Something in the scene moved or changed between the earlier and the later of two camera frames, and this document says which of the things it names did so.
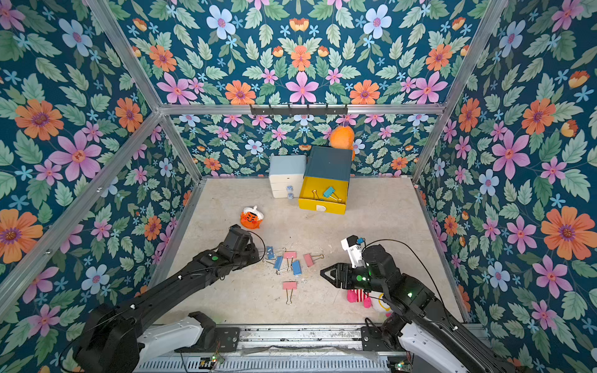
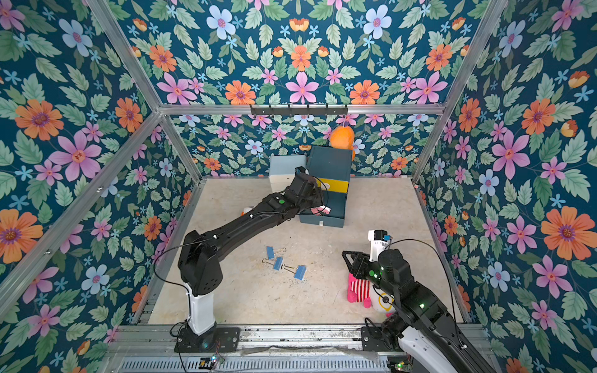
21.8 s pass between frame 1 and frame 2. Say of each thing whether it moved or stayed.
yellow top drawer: moved
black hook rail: stayed
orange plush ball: stayed
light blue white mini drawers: stayed
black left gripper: moved
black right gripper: moved
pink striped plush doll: stayed
